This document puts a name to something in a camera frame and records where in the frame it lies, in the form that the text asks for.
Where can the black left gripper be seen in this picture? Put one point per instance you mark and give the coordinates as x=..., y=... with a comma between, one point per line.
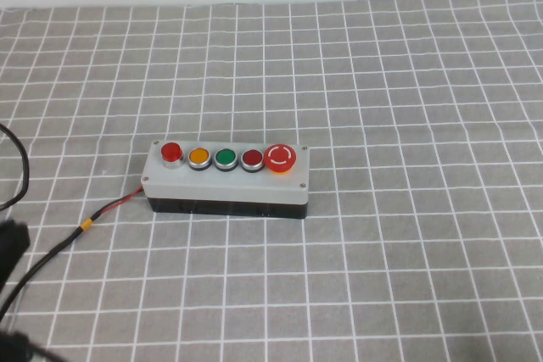
x=10, y=247

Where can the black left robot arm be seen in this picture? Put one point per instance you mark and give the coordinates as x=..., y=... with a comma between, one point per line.
x=15, y=347

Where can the yellow push button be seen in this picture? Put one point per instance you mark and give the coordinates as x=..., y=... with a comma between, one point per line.
x=199, y=157

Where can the grey and black button box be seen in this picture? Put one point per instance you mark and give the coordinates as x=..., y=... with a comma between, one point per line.
x=225, y=186

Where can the green push button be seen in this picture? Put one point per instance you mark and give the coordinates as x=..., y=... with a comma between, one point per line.
x=225, y=157

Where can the dark red push button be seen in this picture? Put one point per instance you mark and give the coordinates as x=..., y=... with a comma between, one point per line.
x=252, y=158

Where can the red mushroom emergency stop button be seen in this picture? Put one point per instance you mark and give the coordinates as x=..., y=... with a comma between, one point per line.
x=279, y=156

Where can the red indicator light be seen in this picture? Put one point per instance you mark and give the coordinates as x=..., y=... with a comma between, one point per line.
x=171, y=152

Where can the grey white-checked tablecloth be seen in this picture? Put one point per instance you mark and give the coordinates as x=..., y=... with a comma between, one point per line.
x=382, y=103

